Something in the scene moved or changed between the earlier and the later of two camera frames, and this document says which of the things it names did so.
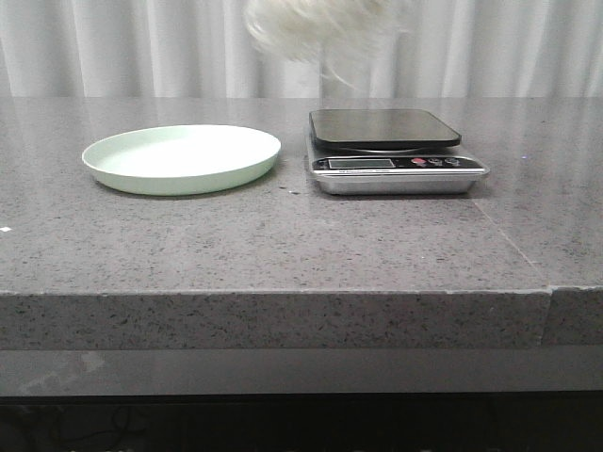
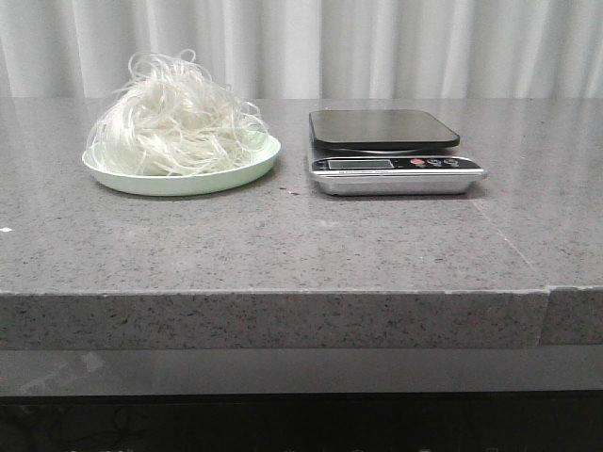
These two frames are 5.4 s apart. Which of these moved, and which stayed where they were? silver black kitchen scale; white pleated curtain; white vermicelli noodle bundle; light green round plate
Moved: white vermicelli noodle bundle
Stayed: white pleated curtain; silver black kitchen scale; light green round plate
